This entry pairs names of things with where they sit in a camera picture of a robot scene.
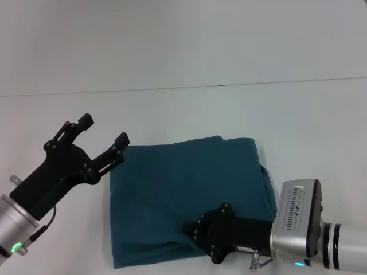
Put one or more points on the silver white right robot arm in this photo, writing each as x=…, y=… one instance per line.
x=344, y=246

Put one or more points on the teal T-shirt with FREE print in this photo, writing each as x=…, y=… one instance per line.
x=172, y=186

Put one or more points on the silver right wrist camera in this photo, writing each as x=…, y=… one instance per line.
x=298, y=215

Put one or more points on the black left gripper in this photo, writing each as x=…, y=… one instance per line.
x=54, y=177

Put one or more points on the silver left camera mount bracket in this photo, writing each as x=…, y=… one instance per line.
x=15, y=180

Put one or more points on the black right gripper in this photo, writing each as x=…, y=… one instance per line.
x=243, y=232

